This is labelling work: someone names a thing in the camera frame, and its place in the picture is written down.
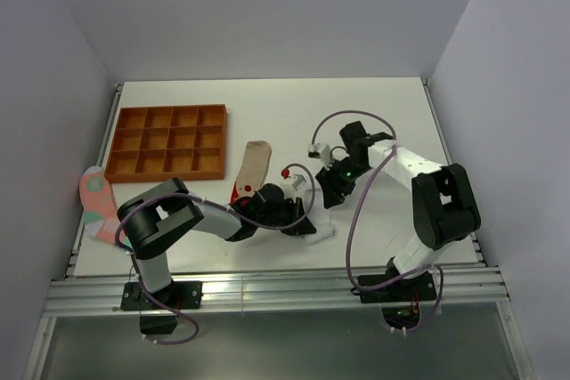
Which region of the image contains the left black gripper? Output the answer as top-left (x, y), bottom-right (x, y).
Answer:
top-left (256, 197), bottom-right (314, 237)

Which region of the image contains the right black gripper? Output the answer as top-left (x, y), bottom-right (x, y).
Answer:
top-left (315, 158), bottom-right (369, 210)

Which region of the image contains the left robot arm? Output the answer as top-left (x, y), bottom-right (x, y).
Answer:
top-left (117, 175), bottom-right (317, 308)

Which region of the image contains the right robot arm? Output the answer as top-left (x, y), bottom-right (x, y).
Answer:
top-left (308, 121), bottom-right (481, 300)

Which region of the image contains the beige red reindeer sock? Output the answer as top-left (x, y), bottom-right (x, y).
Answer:
top-left (231, 141), bottom-right (272, 203)

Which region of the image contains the orange compartment tray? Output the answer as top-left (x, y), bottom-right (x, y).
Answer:
top-left (105, 104), bottom-right (227, 183)

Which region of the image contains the pink patterned sock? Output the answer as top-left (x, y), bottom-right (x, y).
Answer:
top-left (79, 166), bottom-right (119, 245)

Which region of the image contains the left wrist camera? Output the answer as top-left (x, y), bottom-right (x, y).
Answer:
top-left (289, 174), bottom-right (306, 191)

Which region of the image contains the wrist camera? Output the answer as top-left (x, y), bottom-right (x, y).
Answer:
top-left (308, 143), bottom-right (332, 165)
top-left (289, 174), bottom-right (306, 191)

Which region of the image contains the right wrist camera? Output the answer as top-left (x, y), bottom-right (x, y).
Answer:
top-left (308, 143), bottom-right (332, 165)

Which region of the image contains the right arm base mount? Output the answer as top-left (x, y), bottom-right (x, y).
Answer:
top-left (351, 272), bottom-right (436, 329)

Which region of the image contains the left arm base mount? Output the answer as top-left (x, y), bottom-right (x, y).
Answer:
top-left (120, 281), bottom-right (202, 336)

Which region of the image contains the aluminium frame rail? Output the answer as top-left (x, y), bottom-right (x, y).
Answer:
top-left (41, 265), bottom-right (510, 318)

